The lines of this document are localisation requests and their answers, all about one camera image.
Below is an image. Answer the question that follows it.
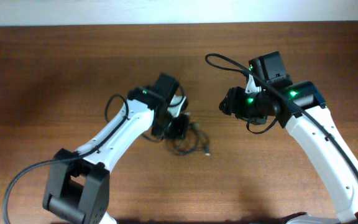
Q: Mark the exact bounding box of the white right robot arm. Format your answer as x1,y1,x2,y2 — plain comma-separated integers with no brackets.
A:
219,52,358,223

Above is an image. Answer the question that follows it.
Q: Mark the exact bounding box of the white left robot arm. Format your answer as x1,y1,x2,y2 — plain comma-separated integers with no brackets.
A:
42,73,188,224

